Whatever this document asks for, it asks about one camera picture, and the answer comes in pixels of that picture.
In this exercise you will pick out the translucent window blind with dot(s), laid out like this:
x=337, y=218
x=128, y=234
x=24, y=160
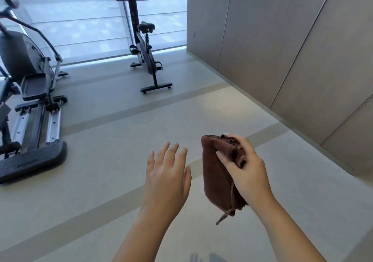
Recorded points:
x=81, y=23

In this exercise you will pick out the person's right forearm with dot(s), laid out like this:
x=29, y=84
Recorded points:
x=282, y=235

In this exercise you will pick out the black elliptical machine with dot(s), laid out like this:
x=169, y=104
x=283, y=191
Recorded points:
x=17, y=55

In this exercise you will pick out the person's right hand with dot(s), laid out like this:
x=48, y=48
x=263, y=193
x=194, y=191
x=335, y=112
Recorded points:
x=250, y=177

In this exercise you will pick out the black exercise bike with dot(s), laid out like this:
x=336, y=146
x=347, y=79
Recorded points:
x=145, y=55

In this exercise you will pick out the brown cleaning cloth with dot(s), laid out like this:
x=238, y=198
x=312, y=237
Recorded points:
x=215, y=177

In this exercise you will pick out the person's left hand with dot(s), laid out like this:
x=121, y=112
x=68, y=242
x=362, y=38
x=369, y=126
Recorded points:
x=166, y=183

